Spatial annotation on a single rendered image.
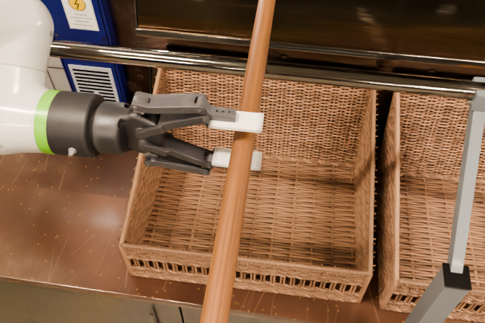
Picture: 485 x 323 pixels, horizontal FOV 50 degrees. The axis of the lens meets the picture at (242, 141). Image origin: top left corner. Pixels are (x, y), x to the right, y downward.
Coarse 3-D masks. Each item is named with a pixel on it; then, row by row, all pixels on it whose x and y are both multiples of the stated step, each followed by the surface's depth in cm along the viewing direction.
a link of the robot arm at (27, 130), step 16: (0, 64) 70; (0, 80) 70; (16, 80) 70; (32, 80) 72; (0, 96) 70; (16, 96) 70; (32, 96) 71; (48, 96) 71; (0, 112) 69; (16, 112) 70; (32, 112) 70; (0, 128) 70; (16, 128) 70; (32, 128) 70; (0, 144) 71; (16, 144) 71; (32, 144) 71
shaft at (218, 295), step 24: (264, 0) 89; (264, 24) 85; (264, 48) 82; (264, 72) 80; (240, 144) 70; (240, 168) 67; (240, 192) 65; (240, 216) 63; (216, 240) 61; (216, 264) 59; (216, 288) 57; (216, 312) 55
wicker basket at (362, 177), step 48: (288, 96) 134; (336, 96) 132; (288, 144) 142; (336, 144) 140; (144, 192) 128; (192, 192) 138; (288, 192) 138; (336, 192) 138; (144, 240) 130; (192, 240) 129; (240, 240) 129; (288, 240) 130; (336, 240) 129; (240, 288) 122; (288, 288) 119; (336, 288) 121
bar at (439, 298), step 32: (128, 64) 87; (160, 64) 86; (192, 64) 85; (224, 64) 85; (288, 64) 84; (448, 96) 82; (480, 96) 80; (480, 128) 83; (448, 256) 87; (448, 288) 84; (416, 320) 98
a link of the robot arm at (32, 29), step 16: (0, 0) 68; (16, 0) 70; (32, 0) 72; (0, 16) 68; (16, 16) 69; (32, 16) 71; (48, 16) 74; (0, 32) 68; (16, 32) 70; (32, 32) 71; (48, 32) 74; (0, 48) 70; (16, 48) 70; (32, 48) 72; (48, 48) 75; (16, 64) 70; (32, 64) 72
